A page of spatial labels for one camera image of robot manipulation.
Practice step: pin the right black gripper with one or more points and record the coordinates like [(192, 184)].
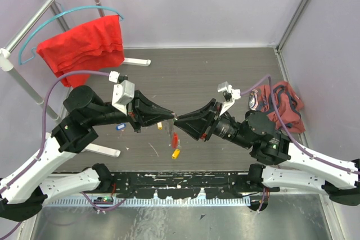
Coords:
[(196, 127)]

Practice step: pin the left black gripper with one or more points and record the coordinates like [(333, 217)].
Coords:
[(156, 112)]

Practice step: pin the metal key holder red handle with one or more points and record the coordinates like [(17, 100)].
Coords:
[(172, 134)]

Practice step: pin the yellow tag key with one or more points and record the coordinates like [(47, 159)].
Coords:
[(160, 125), (176, 152)]

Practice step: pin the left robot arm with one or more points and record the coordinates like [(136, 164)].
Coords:
[(24, 192)]

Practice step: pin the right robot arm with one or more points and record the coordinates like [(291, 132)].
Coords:
[(281, 162)]

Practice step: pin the blue tag key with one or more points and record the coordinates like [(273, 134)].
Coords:
[(120, 126)]

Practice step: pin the red cloth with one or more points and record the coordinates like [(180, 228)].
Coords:
[(93, 46)]

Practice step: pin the reddish shirt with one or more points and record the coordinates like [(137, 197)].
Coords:
[(287, 101)]

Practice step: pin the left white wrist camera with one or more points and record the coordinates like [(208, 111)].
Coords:
[(123, 91)]

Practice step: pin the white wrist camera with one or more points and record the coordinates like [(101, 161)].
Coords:
[(230, 95), (123, 91)]

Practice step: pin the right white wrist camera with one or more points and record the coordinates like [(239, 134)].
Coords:
[(230, 95)]

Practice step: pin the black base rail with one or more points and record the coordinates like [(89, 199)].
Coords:
[(182, 184)]

